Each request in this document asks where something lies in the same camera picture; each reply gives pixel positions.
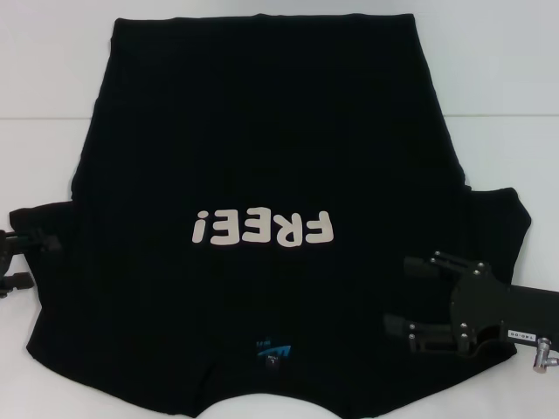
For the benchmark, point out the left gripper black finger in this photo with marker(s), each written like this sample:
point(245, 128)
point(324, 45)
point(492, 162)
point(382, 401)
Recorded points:
point(41, 242)
point(19, 281)

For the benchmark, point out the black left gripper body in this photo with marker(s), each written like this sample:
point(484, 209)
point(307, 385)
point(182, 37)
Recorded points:
point(6, 249)

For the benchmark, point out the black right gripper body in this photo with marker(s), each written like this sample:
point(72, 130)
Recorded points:
point(485, 303)

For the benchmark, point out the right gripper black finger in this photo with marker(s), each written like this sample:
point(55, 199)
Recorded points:
point(419, 267)
point(432, 339)

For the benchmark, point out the black shirt with FREE print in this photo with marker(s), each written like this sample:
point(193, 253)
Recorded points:
point(279, 131)

